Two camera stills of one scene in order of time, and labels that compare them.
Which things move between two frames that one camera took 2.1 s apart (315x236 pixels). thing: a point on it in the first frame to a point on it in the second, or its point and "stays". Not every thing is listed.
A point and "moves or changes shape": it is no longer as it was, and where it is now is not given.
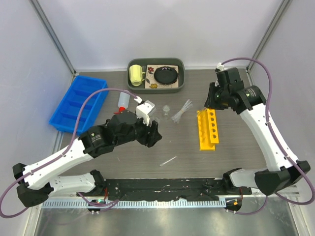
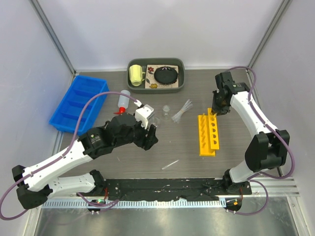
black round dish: (166, 75) stays
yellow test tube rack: (208, 130) moves or changes shape
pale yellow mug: (136, 74) stays
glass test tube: (161, 164) moves or changes shape
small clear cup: (166, 108) stays
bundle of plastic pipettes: (176, 117) stays
